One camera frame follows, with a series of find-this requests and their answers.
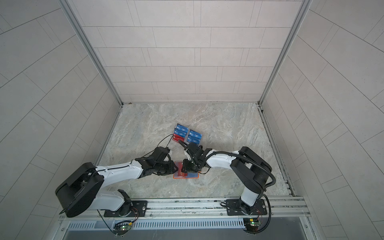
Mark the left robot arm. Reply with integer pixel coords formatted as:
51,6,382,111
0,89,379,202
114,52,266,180
55,147,179,218

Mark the aluminium mounting rail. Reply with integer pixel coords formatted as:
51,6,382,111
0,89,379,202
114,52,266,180
61,196,311,220

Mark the right clear card display stand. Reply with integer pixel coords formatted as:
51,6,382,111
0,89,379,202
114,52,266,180
187,130,203,145

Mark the right circuit board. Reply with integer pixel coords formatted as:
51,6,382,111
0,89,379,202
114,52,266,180
243,218,261,234

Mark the left circuit board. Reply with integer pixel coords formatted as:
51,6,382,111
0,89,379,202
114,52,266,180
113,221,133,236

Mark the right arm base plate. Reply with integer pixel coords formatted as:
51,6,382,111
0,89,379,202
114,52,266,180
221,199,268,216

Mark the black corrugated cable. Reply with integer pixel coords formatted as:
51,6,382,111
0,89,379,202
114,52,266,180
178,139,277,196

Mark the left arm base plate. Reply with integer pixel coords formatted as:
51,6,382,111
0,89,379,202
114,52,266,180
104,201,148,218

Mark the orange card holder wallet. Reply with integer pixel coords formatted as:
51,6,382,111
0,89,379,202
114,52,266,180
173,162,199,179

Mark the circuit board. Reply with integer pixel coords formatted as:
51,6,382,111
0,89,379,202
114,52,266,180
113,221,133,236
243,218,261,234

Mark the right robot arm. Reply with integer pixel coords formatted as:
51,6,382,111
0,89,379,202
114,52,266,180
179,141,276,215

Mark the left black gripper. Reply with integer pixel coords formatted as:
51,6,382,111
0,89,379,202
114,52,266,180
153,161,180,176

